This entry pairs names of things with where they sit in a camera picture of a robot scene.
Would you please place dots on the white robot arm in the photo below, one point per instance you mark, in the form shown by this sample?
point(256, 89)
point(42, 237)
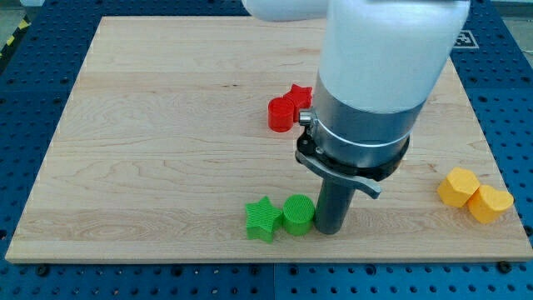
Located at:
point(379, 62)

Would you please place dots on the red cylinder block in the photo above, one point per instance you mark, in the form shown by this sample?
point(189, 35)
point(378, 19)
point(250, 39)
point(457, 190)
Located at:
point(280, 114)

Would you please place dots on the red star block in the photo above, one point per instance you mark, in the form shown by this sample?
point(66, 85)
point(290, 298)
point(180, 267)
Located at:
point(300, 97)

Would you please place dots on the green star block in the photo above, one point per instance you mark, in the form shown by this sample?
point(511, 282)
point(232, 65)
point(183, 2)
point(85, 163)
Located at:
point(263, 219)

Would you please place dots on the green cylinder block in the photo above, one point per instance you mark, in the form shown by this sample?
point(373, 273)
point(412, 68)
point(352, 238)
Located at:
point(298, 212)

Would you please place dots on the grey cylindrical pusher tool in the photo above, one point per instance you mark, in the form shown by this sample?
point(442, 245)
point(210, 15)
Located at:
point(337, 190)

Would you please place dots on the wooden board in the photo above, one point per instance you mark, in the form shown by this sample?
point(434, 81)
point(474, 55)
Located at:
point(164, 140)

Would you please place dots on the yellow hexagon block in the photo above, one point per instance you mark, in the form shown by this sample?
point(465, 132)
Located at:
point(457, 187)

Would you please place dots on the yellow heart block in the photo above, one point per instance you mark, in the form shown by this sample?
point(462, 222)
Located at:
point(487, 203)

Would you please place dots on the black white fiducial marker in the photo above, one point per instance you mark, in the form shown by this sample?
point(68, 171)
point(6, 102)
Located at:
point(466, 40)

